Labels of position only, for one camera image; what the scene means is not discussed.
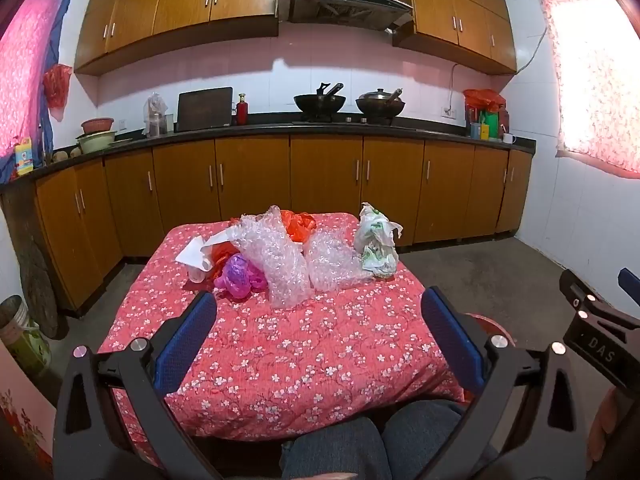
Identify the white paper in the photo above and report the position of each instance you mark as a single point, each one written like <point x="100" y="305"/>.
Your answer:
<point x="192" y="255"/>

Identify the floral printed board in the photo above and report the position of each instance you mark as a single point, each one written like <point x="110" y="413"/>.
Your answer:
<point x="20" y="410"/>

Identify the purple plastic bag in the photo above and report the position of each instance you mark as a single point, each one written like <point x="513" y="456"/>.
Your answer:
<point x="237" y="275"/>

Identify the red plastic basket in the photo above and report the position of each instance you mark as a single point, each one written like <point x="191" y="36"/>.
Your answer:
<point x="97" y="125"/>

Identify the white plastic bucket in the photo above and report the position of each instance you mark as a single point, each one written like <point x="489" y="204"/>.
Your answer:
<point x="12" y="315"/>

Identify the pale green basin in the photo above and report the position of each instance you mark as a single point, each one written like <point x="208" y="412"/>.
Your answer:
<point x="97" y="142"/>

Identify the red bottle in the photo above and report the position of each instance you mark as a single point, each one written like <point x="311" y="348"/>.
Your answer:
<point x="242" y="110"/>

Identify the red plastic bin with liner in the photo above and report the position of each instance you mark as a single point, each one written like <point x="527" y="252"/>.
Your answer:
<point x="487" y="325"/>

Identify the dark round board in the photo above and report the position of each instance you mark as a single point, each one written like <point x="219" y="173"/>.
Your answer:
<point x="42" y="285"/>

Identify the table with red floral cloth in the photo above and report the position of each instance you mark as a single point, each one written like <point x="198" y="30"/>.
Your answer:
<point x="300" y="350"/>

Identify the open black wok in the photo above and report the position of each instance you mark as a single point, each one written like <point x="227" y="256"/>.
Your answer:
<point x="319" y="103"/>

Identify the pink curtain with blue border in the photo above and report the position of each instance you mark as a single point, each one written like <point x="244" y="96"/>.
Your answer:
<point x="25" y="60"/>

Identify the small clear bubble wrap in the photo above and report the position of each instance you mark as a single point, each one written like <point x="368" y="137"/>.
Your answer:
<point x="332" y="260"/>

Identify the hanging red mesh bag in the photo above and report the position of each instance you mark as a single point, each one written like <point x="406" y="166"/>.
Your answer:
<point x="56" y="85"/>

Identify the yellow printed package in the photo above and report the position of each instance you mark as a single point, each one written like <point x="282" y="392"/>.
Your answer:
<point x="24" y="157"/>

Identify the green packet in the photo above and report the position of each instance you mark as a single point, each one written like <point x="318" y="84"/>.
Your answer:
<point x="489" y="122"/>

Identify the dark rectangular board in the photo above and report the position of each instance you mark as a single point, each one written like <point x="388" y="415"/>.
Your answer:
<point x="205" y="110"/>

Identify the wooden upper cabinets short row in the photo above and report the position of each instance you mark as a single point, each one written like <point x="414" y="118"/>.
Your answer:
<point x="465" y="15"/>

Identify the white mug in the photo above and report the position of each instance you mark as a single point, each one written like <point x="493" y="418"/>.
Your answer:
<point x="508" y="138"/>

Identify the wooden upper cabinets long row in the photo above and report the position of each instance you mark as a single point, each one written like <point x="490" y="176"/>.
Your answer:
<point x="185" y="5"/>

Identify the clear plastic bag with jars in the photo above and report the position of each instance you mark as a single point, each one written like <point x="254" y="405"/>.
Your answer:
<point x="155" y="115"/>

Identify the wooden lower kitchen cabinets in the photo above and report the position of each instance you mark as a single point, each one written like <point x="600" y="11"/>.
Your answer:
<point x="325" y="185"/>

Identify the orange-red plastic bag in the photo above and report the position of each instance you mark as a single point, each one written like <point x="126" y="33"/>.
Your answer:
<point x="300" y="225"/>

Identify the person's right hand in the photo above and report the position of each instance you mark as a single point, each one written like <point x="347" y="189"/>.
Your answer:
<point x="605" y="435"/>

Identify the black wok with lid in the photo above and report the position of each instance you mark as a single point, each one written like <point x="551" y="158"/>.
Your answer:
<point x="380" y="102"/>

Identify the white green plastic bag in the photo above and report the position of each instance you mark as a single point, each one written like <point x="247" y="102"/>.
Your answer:
<point x="375" y="240"/>

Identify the large clear bubble wrap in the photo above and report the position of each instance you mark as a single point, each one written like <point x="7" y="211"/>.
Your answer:
<point x="275" y="260"/>

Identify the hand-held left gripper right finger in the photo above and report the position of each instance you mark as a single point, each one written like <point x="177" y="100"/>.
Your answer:
<point x="450" y="340"/>

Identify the small white cup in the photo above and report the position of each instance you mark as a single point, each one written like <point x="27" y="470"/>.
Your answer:
<point x="199" y="272"/>

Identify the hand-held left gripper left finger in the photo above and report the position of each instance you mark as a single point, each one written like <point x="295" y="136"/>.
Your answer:
<point x="185" y="340"/>

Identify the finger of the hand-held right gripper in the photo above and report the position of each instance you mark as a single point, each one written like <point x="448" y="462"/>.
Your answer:
<point x="631" y="287"/>
<point x="600" y="310"/>

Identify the black kitchen countertop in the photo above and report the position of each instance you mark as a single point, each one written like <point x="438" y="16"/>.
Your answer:
<point x="270" y="129"/>

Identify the white wall socket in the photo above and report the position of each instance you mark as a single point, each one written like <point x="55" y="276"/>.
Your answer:
<point x="450" y="111"/>

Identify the pink floral window curtain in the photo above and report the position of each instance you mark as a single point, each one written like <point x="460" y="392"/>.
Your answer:
<point x="595" y="75"/>

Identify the blue cup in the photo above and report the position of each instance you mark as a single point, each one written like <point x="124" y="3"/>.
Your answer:
<point x="475" y="130"/>

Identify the person's legs in grey trousers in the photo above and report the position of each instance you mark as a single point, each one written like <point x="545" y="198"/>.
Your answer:
<point x="340" y="450"/>

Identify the gas stove top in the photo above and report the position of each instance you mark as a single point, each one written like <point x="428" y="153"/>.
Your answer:
<point x="350" y="120"/>

